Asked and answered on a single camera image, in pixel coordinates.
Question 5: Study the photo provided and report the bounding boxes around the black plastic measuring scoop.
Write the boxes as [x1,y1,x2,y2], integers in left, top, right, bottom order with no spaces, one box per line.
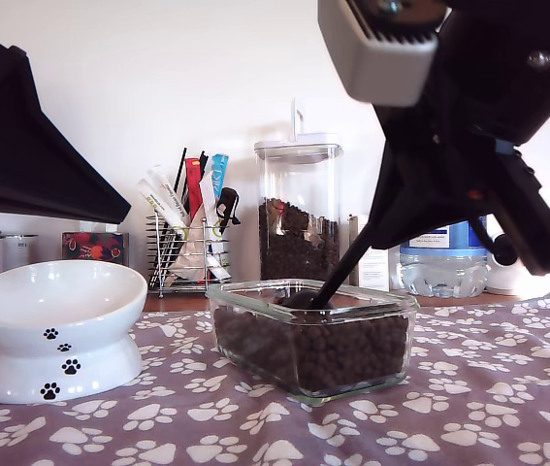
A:
[281,240,377,313]

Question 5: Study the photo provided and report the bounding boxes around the white paw print cat bowl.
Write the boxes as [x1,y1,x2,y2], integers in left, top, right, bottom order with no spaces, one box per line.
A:
[0,260,149,405]

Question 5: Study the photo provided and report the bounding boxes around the brown cat food kibble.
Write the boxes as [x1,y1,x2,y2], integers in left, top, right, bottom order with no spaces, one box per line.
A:
[213,285,410,397]
[258,196,341,283]

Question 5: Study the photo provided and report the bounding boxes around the rectangular clear glass food dish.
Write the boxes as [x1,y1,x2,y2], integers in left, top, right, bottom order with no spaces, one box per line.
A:
[205,279,421,407]

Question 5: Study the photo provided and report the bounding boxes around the silver tin can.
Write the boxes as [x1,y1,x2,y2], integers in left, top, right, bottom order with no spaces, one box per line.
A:
[2,233,41,272]

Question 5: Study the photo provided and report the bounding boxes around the large clear water bottle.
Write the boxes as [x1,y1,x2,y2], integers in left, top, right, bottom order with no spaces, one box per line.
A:
[399,220,490,298]

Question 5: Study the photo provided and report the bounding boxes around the small white cardboard box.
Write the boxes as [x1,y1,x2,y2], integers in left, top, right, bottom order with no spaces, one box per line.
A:
[348,214,392,291]

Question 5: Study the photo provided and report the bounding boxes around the tall clear jar white lid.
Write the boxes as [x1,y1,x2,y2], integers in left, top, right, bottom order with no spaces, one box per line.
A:
[253,99,344,283]

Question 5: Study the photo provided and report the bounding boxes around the red floral tissue box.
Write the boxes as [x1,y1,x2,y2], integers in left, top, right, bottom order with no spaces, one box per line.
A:
[62,231,130,267]

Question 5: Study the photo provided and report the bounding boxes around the white sachet green lettering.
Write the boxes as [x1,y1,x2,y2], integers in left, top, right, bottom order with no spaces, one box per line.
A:
[137,178,189,243]

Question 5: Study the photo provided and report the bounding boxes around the black clip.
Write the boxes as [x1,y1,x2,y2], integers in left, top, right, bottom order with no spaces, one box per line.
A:
[214,187,243,232]

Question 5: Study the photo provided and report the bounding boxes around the blue sachet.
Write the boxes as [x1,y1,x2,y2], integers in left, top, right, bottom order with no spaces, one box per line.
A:
[210,153,231,201]

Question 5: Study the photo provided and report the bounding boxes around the beige paper packet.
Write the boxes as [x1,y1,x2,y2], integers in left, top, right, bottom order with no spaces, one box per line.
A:
[170,203,208,285]

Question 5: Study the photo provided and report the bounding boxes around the purple paw print tablecloth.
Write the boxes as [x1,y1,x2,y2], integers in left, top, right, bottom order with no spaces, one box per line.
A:
[0,287,550,466]

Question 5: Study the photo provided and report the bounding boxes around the small white round camera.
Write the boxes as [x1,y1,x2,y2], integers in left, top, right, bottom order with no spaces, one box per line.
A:
[486,232,531,296]

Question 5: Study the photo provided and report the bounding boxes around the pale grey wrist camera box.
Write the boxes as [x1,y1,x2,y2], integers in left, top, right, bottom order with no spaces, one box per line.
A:
[316,0,440,109]

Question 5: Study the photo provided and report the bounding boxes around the long white sachet green ring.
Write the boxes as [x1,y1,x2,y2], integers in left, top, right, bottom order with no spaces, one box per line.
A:
[199,169,233,284]

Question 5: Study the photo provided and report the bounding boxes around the chrome wire basket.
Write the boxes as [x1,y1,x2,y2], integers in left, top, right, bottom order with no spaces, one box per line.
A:
[146,213,233,298]

